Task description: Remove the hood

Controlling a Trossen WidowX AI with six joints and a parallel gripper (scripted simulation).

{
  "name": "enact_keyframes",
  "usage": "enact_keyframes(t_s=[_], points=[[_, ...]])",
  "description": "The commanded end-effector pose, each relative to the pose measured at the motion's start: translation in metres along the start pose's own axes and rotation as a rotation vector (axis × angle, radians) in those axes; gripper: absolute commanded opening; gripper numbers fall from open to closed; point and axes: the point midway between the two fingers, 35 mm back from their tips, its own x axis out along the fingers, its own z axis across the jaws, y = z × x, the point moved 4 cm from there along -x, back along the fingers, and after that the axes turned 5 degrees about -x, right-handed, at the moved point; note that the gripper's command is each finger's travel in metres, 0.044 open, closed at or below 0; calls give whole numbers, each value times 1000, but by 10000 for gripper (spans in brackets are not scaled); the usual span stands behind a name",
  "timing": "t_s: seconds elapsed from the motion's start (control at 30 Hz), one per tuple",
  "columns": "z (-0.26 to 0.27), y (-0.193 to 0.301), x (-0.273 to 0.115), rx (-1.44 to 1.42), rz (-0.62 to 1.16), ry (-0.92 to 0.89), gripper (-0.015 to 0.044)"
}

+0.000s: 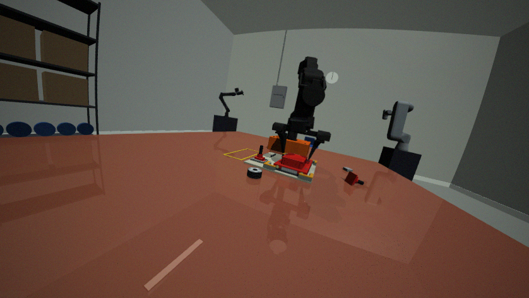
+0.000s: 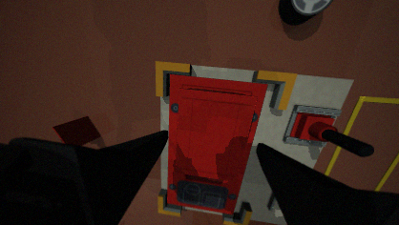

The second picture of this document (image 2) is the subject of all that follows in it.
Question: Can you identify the yellow rectangular frame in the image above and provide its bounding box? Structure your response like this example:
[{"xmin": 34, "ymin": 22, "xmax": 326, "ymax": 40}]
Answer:
[{"xmin": 325, "ymin": 96, "xmax": 399, "ymax": 191}]

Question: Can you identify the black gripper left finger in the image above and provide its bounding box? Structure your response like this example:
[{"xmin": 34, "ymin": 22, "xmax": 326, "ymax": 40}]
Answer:
[{"xmin": 9, "ymin": 130, "xmax": 168, "ymax": 225}]

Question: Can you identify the black toy tyre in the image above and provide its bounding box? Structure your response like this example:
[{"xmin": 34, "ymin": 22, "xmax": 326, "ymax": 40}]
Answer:
[{"xmin": 278, "ymin": 0, "xmax": 333, "ymax": 26}]

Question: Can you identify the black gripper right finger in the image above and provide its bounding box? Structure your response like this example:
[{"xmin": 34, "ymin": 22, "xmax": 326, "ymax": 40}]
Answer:
[{"xmin": 256, "ymin": 143, "xmax": 399, "ymax": 225}]

